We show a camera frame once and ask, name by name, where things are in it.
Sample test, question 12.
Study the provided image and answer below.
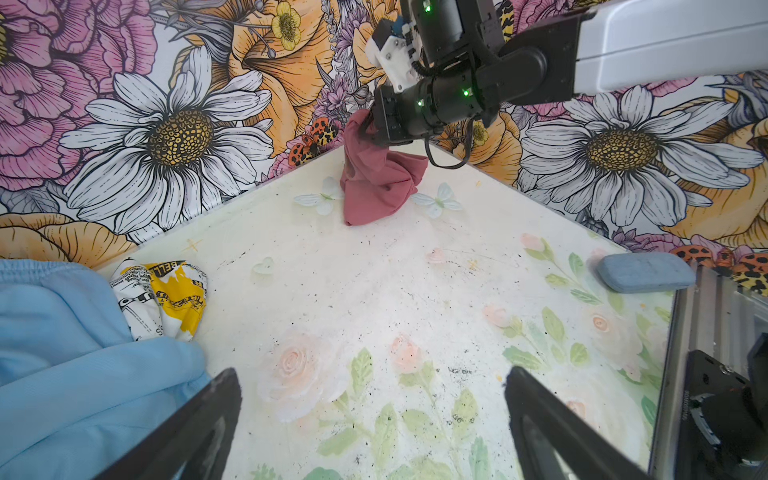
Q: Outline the white yellow printed cloth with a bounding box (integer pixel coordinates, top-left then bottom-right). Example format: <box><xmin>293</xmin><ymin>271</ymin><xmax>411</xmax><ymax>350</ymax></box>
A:
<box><xmin>109</xmin><ymin>258</ymin><xmax>208</xmax><ymax>342</ymax></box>

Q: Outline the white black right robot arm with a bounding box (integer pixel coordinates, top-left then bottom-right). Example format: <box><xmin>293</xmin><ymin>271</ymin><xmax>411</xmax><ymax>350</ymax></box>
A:
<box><xmin>356</xmin><ymin>1</ymin><xmax>767</xmax><ymax>479</ymax></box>

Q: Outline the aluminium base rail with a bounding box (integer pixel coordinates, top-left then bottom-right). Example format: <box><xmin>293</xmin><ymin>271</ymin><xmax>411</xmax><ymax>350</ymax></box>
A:
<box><xmin>649</xmin><ymin>266</ymin><xmax>767</xmax><ymax>479</ymax></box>

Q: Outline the pink ribbed cloth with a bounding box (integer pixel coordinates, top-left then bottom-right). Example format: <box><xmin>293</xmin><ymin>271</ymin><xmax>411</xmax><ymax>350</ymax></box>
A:
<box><xmin>340</xmin><ymin>109</ymin><xmax>428</xmax><ymax>226</ymax></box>

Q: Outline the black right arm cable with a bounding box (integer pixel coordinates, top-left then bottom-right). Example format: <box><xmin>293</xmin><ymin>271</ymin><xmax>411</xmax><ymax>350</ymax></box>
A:
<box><xmin>423</xmin><ymin>117</ymin><xmax>475</xmax><ymax>171</ymax></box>

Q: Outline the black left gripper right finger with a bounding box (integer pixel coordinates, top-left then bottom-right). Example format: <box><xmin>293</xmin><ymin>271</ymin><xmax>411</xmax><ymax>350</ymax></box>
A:
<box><xmin>505</xmin><ymin>366</ymin><xmax>649</xmax><ymax>479</ymax></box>

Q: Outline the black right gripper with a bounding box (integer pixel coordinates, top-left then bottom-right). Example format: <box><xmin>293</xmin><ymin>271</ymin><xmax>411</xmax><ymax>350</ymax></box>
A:
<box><xmin>371</xmin><ymin>73</ymin><xmax>483</xmax><ymax>146</ymax></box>

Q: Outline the light blue mesh cloth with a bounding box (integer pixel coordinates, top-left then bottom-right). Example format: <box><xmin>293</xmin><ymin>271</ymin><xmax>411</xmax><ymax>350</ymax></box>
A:
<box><xmin>1</xmin><ymin>260</ymin><xmax>210</xmax><ymax>479</ymax></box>

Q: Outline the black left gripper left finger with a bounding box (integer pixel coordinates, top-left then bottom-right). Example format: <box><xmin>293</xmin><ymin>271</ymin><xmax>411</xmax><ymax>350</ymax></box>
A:
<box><xmin>98</xmin><ymin>368</ymin><xmax>242</xmax><ymax>479</ymax></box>

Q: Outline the blue grey sponge block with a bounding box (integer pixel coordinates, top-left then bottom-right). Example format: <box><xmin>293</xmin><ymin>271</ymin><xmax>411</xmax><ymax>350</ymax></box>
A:
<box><xmin>595</xmin><ymin>252</ymin><xmax>696</xmax><ymax>294</ymax></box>

